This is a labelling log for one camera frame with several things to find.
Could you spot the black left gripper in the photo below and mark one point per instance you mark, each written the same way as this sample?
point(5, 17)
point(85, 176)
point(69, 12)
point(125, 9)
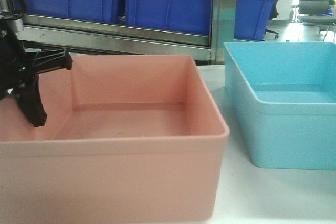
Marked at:
point(27, 89)

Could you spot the pink plastic box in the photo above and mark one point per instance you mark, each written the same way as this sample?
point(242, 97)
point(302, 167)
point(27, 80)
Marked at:
point(128, 139)

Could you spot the light blue plastic box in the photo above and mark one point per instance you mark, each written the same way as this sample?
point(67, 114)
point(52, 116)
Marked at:
point(283, 95)

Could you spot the stainless steel shelf rack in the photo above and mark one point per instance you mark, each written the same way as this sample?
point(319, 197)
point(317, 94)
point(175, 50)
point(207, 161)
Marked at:
point(96, 38)

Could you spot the blue bin right on shelf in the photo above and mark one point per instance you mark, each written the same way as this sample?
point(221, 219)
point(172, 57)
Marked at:
point(251, 19)

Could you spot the blue storage bin right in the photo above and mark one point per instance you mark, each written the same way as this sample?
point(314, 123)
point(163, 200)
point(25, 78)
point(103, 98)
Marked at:
point(186, 16)

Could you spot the grey office chair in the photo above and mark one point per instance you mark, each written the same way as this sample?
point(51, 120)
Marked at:
point(311, 12)

